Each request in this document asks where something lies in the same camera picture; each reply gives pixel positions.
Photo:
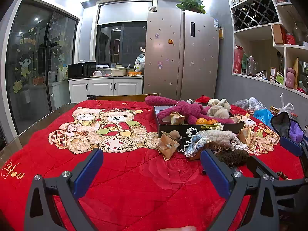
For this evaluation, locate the printed plastic bag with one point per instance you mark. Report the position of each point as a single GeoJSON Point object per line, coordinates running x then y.
{"type": "Point", "coordinates": [139, 63]}

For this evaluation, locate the pink thermos bottle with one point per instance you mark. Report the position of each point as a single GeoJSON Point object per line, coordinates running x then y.
{"type": "Point", "coordinates": [290, 78]}

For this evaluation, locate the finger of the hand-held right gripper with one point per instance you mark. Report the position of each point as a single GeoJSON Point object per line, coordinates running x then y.
{"type": "Point", "coordinates": [255, 164]}
{"type": "Point", "coordinates": [290, 145]}

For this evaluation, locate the glass sliding door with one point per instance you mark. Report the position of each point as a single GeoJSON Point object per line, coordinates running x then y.
{"type": "Point", "coordinates": [36, 65]}

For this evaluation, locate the clear plastic bag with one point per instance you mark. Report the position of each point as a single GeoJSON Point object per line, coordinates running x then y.
{"type": "Point", "coordinates": [250, 104]}

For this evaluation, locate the red carton box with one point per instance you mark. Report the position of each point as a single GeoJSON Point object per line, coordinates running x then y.
{"type": "Point", "coordinates": [238, 60]}

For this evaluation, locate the silver double-door refrigerator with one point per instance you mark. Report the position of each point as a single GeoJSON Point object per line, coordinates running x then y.
{"type": "Point", "coordinates": [182, 57]}

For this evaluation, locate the pink plush toy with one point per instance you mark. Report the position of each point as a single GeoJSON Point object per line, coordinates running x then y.
{"type": "Point", "coordinates": [187, 112]}

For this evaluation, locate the dark kitchen window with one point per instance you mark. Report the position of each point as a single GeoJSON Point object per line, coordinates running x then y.
{"type": "Point", "coordinates": [125, 43]}

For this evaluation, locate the white plastic bag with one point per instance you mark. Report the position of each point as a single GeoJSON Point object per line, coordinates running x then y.
{"type": "Point", "coordinates": [286, 105]}

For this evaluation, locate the orange tangerine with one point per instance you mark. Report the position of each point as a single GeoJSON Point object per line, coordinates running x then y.
{"type": "Point", "coordinates": [212, 122]}
{"type": "Point", "coordinates": [201, 121]}

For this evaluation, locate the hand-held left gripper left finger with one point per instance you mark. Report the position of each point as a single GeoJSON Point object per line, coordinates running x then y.
{"type": "Point", "coordinates": [89, 170]}

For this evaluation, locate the green hair clip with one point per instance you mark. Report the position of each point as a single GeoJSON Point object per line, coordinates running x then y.
{"type": "Point", "coordinates": [207, 126]}

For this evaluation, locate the green carton box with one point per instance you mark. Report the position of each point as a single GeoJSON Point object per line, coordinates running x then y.
{"type": "Point", "coordinates": [244, 65]}

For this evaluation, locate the blue white crochet scrunchie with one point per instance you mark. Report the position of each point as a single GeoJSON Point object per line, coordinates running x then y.
{"type": "Point", "coordinates": [195, 144]}

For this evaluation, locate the blue tissue packet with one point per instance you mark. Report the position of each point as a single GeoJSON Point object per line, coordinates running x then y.
{"type": "Point", "coordinates": [263, 116]}

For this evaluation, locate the white mug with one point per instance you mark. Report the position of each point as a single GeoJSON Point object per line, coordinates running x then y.
{"type": "Point", "coordinates": [96, 73]}

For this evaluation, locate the glass desktop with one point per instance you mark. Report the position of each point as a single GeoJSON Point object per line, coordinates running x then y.
{"type": "Point", "coordinates": [36, 130]}

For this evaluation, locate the white fluffy plush toy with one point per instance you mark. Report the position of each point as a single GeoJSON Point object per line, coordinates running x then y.
{"type": "Point", "coordinates": [220, 138]}

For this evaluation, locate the black microwave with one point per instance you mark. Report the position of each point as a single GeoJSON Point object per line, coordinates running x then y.
{"type": "Point", "coordinates": [80, 70]}

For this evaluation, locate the grey cloth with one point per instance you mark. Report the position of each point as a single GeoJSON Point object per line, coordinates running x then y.
{"type": "Point", "coordinates": [281, 125]}

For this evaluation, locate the green potted plant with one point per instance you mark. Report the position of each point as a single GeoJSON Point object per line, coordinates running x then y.
{"type": "Point", "coordinates": [191, 4]}

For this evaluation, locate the black white-lace scrunchie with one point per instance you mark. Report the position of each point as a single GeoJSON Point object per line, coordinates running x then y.
{"type": "Point", "coordinates": [186, 140]}

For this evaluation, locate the white wall shelf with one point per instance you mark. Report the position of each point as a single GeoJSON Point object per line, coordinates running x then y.
{"type": "Point", "coordinates": [276, 48]}

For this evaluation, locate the white kitchen cabinet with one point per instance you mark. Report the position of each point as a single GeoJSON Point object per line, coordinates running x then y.
{"type": "Point", "coordinates": [105, 87]}

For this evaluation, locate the wooden chair back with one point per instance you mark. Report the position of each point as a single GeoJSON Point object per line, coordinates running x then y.
{"type": "Point", "coordinates": [125, 97]}

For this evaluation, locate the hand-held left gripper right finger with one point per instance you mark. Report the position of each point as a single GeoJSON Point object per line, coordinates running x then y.
{"type": "Point", "coordinates": [214, 173]}

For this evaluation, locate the red pot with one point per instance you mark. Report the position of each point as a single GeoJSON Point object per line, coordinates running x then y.
{"type": "Point", "coordinates": [290, 39]}

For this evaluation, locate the clear glass pitcher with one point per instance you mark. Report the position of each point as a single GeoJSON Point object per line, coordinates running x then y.
{"type": "Point", "coordinates": [251, 66]}

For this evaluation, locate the purple cloth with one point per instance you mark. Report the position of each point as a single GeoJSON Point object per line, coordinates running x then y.
{"type": "Point", "coordinates": [297, 132]}

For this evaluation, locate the black cardboard box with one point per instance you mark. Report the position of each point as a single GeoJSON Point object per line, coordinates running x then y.
{"type": "Point", "coordinates": [173, 128]}

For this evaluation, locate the black diamond wine rack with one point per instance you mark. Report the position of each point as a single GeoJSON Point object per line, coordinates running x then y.
{"type": "Point", "coordinates": [255, 13]}

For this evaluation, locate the beige plastic basin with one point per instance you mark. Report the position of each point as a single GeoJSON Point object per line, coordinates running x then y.
{"type": "Point", "coordinates": [115, 71]}

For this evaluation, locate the red bear printed blanket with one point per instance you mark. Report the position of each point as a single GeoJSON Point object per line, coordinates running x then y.
{"type": "Point", "coordinates": [120, 173]}

